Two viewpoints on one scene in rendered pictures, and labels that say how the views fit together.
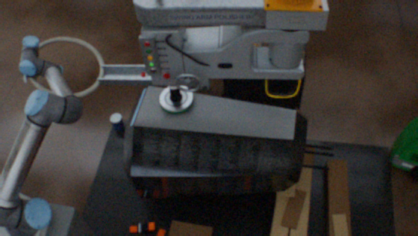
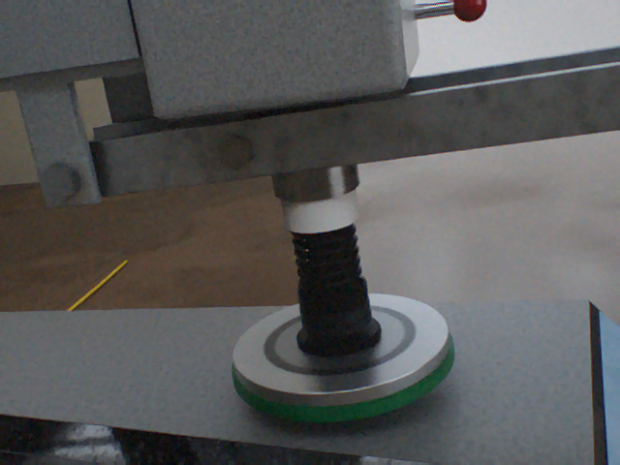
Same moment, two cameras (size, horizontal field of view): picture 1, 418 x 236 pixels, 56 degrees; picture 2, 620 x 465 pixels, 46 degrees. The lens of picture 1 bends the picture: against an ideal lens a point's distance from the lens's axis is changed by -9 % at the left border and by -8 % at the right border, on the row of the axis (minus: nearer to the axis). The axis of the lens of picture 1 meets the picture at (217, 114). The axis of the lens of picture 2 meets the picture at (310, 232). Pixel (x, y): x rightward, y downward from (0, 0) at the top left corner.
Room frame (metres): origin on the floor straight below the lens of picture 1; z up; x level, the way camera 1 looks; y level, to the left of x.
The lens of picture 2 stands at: (2.38, 0.33, 1.20)
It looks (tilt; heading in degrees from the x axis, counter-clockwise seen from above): 17 degrees down; 188
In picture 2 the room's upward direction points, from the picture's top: 9 degrees counter-clockwise
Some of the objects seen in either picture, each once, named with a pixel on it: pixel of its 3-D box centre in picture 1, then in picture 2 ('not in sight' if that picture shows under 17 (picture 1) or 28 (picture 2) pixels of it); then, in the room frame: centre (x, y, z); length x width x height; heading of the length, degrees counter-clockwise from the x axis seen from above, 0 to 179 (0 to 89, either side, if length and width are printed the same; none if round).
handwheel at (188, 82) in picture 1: (188, 78); not in sight; (1.59, 0.15, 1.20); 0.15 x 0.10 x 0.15; 84
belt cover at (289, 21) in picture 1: (228, 5); not in sight; (1.69, -0.10, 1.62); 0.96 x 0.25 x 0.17; 84
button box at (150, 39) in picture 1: (150, 55); not in sight; (1.62, 0.33, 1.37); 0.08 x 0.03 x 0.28; 84
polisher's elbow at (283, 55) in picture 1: (286, 45); not in sight; (1.66, -0.40, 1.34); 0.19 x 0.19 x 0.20
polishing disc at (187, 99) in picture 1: (176, 98); (340, 342); (1.72, 0.25, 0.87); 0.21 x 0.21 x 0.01
